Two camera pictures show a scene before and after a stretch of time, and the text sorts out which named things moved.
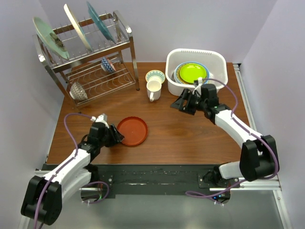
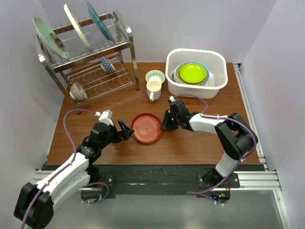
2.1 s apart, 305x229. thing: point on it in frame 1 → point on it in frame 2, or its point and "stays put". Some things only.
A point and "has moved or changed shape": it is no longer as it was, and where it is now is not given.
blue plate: (201, 63) stays put
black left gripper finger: (114, 130) → (124, 128)
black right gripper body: (196, 104) → (173, 123)
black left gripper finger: (118, 137) → (127, 134)
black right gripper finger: (182, 102) → (163, 124)
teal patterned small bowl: (155, 75) stays put
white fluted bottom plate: (175, 76) stays put
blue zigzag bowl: (106, 65) stays put
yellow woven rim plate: (178, 76) stays put
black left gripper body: (108, 140) stays put
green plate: (190, 72) stays put
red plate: (134, 129) has moved or changed shape
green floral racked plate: (49, 39) stays put
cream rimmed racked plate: (80, 29) stays put
